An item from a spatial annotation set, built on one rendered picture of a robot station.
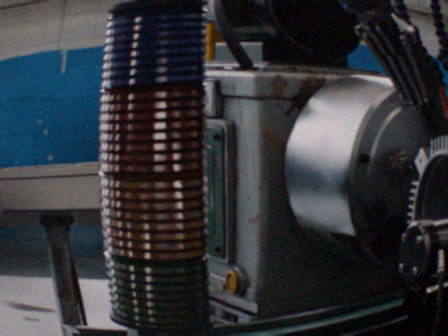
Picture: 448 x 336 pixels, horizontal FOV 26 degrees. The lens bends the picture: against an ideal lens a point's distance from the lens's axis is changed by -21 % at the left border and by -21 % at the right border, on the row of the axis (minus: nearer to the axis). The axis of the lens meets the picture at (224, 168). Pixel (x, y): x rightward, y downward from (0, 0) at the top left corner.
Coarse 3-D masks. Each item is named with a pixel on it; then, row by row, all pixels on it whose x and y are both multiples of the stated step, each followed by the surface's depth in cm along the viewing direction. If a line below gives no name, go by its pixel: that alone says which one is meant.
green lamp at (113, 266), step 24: (120, 264) 59; (144, 264) 59; (168, 264) 59; (192, 264) 60; (120, 288) 60; (144, 288) 59; (168, 288) 59; (192, 288) 60; (120, 312) 60; (144, 312) 59; (168, 312) 59; (192, 312) 60
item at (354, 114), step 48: (336, 96) 136; (384, 96) 127; (288, 144) 143; (336, 144) 129; (384, 144) 126; (288, 192) 143; (336, 192) 128; (384, 192) 127; (336, 240) 134; (384, 240) 127
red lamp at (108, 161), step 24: (120, 96) 58; (144, 96) 58; (168, 96) 58; (192, 96) 59; (120, 120) 58; (144, 120) 58; (168, 120) 58; (192, 120) 59; (120, 144) 59; (144, 144) 58; (168, 144) 58; (192, 144) 59; (120, 168) 59; (144, 168) 58; (168, 168) 59; (192, 168) 59
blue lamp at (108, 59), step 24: (120, 24) 58; (144, 24) 58; (168, 24) 58; (192, 24) 59; (120, 48) 58; (144, 48) 58; (168, 48) 58; (192, 48) 59; (120, 72) 58; (144, 72) 58; (168, 72) 58; (192, 72) 59
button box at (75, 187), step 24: (24, 168) 108; (48, 168) 110; (72, 168) 111; (96, 168) 112; (0, 192) 106; (24, 192) 107; (48, 192) 109; (72, 192) 110; (96, 192) 111; (0, 216) 107; (24, 216) 109; (72, 216) 111; (96, 216) 113
